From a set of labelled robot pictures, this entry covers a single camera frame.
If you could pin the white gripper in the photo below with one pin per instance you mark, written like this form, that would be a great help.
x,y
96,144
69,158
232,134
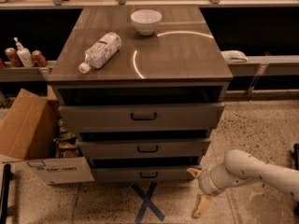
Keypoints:
x,y
205,183

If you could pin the grey bottom drawer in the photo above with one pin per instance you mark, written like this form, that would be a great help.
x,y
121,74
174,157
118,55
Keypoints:
x,y
141,174

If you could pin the grey drawer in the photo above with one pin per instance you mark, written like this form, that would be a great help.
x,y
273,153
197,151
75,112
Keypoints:
x,y
131,149
140,118
141,174

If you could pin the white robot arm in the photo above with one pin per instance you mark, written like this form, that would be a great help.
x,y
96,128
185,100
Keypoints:
x,y
237,169

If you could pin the grey middle drawer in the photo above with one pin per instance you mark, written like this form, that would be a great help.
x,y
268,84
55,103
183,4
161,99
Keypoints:
x,y
131,149

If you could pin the grey top drawer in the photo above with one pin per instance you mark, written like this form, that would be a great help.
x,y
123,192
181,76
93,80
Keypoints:
x,y
140,118

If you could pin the grey drawer cabinet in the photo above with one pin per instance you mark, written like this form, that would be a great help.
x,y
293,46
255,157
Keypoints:
x,y
180,63

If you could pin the open cardboard box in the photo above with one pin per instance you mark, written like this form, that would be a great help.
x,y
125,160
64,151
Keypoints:
x,y
27,134

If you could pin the black bar right edge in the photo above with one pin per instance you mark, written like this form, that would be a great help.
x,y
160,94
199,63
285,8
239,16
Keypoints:
x,y
295,155

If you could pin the black bar edge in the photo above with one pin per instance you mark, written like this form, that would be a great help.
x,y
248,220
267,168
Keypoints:
x,y
295,155
7,175

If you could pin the folded white cloth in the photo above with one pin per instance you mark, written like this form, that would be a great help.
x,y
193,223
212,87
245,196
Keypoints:
x,y
234,56

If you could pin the snack bags in box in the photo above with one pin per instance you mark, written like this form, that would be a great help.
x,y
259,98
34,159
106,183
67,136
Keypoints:
x,y
66,144

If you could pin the clear plastic water bottle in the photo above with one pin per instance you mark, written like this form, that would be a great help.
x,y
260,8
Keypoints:
x,y
100,52

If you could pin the white ceramic bowl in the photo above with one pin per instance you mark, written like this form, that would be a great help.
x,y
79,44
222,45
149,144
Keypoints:
x,y
146,21

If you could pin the black bar left edge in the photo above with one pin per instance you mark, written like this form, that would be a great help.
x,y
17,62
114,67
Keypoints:
x,y
7,175

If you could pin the red soda can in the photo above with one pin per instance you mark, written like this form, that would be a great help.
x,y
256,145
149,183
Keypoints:
x,y
13,57
39,58

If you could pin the white pump bottle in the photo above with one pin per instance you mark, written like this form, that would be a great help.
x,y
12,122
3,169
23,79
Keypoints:
x,y
24,54

